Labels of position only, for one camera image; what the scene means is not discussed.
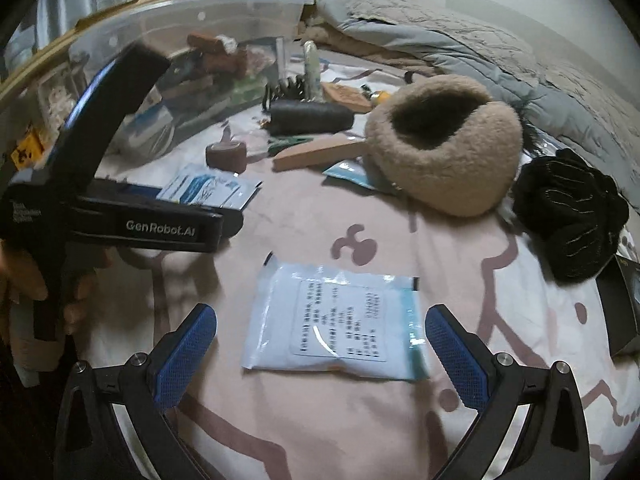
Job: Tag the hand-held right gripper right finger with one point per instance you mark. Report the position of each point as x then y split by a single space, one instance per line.
460 360

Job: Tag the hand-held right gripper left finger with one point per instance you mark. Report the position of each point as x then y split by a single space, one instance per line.
185 360

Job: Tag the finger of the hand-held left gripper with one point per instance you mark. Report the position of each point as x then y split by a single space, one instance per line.
150 222
115 105

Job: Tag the white medicine sachet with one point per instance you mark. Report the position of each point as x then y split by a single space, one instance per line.
340 320

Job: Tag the clear plastic storage box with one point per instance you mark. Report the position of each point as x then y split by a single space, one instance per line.
225 15

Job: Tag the black cardboard box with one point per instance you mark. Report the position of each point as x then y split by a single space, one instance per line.
625 310

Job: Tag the black cylinder roll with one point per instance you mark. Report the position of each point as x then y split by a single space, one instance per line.
310 117

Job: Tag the floral fabric pouch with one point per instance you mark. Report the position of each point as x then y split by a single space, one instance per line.
312 70

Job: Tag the person's left hand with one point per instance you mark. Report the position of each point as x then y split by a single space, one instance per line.
20 275

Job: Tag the blue white carton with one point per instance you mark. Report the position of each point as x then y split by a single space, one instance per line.
150 127

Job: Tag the blue white small packet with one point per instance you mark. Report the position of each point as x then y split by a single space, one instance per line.
205 187

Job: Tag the yellow box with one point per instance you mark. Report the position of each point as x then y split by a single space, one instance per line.
27 147

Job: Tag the brown bandage roll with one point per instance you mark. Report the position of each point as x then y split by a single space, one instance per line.
227 156

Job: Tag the printed bedsheet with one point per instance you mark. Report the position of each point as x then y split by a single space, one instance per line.
300 435

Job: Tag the green clothespin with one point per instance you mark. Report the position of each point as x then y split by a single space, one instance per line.
290 141

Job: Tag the black hair claw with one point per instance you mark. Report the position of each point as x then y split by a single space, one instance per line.
290 89

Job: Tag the beige fleece hat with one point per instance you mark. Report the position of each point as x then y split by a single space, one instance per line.
450 180

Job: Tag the black knit gloves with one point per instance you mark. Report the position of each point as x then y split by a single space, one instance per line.
565 210

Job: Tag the light blue packet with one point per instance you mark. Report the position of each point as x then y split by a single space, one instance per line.
347 171

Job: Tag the carved wooden tag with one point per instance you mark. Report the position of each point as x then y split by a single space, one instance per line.
347 97

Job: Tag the beige fleece blanket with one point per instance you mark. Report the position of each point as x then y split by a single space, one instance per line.
350 45

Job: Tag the yellow headlamp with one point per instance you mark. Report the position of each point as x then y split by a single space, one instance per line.
380 96

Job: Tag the grey quilt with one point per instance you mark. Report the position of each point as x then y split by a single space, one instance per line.
450 35

